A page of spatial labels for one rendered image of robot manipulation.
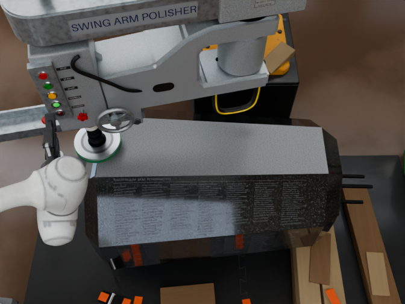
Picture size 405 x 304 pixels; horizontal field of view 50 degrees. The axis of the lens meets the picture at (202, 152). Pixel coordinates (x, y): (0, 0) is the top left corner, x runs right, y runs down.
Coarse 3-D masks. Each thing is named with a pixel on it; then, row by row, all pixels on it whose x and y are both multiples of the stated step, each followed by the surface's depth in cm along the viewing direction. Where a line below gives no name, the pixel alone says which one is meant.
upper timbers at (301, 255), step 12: (300, 252) 246; (336, 252) 246; (300, 264) 243; (336, 264) 243; (300, 276) 239; (336, 276) 239; (300, 288) 236; (312, 288) 236; (324, 288) 236; (336, 288) 236; (300, 300) 232; (312, 300) 232; (324, 300) 232
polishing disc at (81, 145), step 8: (112, 128) 205; (80, 136) 203; (112, 136) 203; (120, 136) 203; (80, 144) 200; (88, 144) 200; (104, 144) 200; (112, 144) 200; (80, 152) 198; (88, 152) 198; (96, 152) 198; (104, 152) 198; (112, 152) 198; (96, 160) 197
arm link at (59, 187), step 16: (64, 160) 106; (32, 176) 107; (48, 176) 105; (64, 176) 104; (80, 176) 106; (0, 192) 103; (16, 192) 104; (32, 192) 105; (48, 192) 105; (64, 192) 105; (80, 192) 108; (0, 208) 103; (48, 208) 108; (64, 208) 111
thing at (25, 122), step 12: (24, 108) 181; (36, 108) 182; (0, 120) 183; (12, 120) 183; (24, 120) 183; (36, 120) 183; (0, 132) 180; (12, 132) 175; (24, 132) 176; (36, 132) 178
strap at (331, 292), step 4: (332, 288) 233; (328, 292) 232; (332, 292) 232; (136, 296) 250; (328, 296) 231; (332, 296) 231; (336, 296) 231; (136, 300) 249; (140, 300) 249; (244, 300) 249; (248, 300) 249; (332, 300) 230; (336, 300) 230
